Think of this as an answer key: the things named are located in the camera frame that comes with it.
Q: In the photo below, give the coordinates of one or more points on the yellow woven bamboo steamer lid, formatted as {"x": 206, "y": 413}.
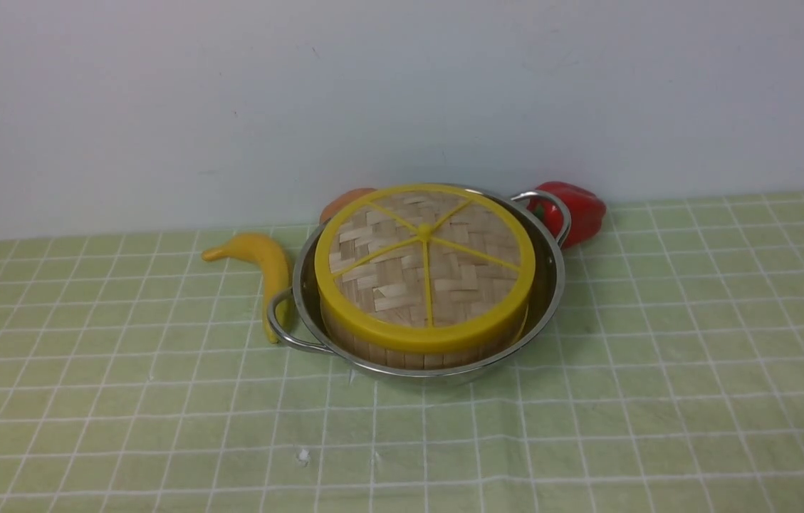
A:
{"x": 408, "y": 252}

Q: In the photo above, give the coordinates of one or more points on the yellow rimmed bamboo steamer basket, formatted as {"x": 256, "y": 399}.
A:
{"x": 440, "y": 344}

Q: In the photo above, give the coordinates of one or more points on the stainless steel pot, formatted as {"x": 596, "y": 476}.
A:
{"x": 296, "y": 316}

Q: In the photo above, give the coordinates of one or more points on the orange toy fruit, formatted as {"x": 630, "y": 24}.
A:
{"x": 342, "y": 201}

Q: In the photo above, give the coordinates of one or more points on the yellow plastic banana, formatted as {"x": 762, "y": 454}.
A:
{"x": 269, "y": 256}

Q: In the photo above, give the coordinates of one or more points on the red toy bell pepper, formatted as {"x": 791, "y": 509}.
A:
{"x": 586, "y": 209}

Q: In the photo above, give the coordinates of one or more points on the green checked tablecloth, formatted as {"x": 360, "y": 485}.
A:
{"x": 134, "y": 377}

